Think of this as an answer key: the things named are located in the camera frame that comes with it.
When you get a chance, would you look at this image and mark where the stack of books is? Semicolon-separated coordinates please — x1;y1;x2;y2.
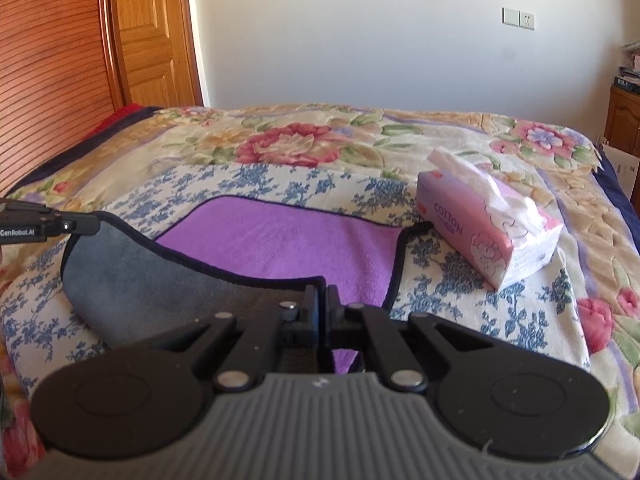
614;40;640;94

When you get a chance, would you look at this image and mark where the white cardboard box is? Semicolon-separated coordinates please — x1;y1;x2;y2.
597;136;640;197

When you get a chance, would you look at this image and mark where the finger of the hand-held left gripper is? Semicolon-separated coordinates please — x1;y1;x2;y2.
54;212;101;235

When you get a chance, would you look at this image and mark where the blue floral white cloth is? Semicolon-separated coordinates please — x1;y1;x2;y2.
0;162;592;377

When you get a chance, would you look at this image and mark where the purple and grey towel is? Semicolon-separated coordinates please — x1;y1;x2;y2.
61;195;432;376

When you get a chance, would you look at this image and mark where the wooden door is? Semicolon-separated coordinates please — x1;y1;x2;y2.
107;0;204;109

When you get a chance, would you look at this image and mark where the pink tissue pack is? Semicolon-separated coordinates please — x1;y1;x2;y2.
416;147;565;291

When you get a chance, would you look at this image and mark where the wooden slatted headboard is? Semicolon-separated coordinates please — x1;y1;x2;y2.
0;0;135;197

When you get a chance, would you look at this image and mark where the wooden cabinet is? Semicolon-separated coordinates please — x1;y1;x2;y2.
602;84;640;160

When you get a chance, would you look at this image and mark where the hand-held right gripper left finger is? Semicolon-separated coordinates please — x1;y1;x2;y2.
165;285;319;394

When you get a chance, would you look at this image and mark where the floral plush blanket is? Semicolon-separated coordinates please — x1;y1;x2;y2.
0;102;640;480

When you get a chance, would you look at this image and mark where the red cloth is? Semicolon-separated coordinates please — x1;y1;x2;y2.
80;104;157;142

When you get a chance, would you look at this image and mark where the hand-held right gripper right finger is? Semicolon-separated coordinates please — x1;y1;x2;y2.
325;285;493;394

